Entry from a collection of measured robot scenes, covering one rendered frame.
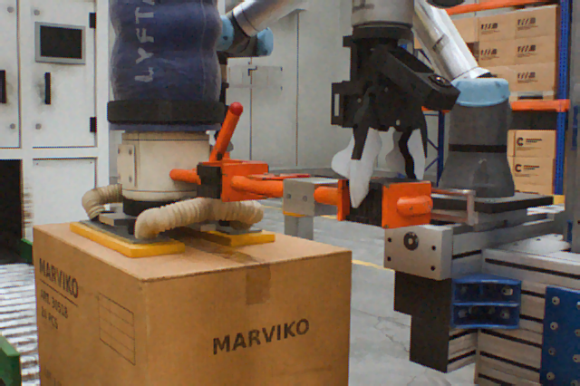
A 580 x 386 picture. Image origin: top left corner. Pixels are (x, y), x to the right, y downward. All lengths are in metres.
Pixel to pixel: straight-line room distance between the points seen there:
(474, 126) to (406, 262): 0.29
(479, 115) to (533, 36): 7.64
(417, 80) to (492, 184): 0.56
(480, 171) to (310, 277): 0.39
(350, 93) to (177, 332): 0.44
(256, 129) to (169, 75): 10.63
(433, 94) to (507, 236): 0.65
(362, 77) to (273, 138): 11.24
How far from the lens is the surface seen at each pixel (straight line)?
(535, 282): 1.16
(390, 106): 0.74
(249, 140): 11.68
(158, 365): 0.96
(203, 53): 1.19
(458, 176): 1.23
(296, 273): 1.06
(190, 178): 1.09
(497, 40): 9.14
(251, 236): 1.16
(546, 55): 8.73
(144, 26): 1.17
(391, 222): 0.71
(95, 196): 1.35
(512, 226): 1.30
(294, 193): 0.84
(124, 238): 1.12
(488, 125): 1.24
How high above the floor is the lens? 1.16
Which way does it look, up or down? 6 degrees down
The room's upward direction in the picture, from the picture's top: 1 degrees clockwise
